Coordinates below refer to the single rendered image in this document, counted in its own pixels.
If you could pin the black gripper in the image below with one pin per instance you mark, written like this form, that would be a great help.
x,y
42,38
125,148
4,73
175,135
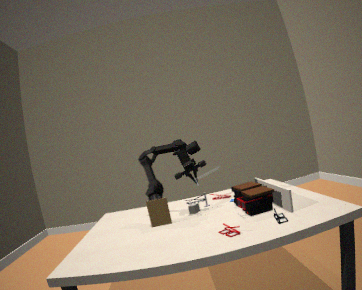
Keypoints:
x,y
179,175

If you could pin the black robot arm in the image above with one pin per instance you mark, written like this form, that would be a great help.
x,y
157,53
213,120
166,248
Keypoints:
x,y
180,148

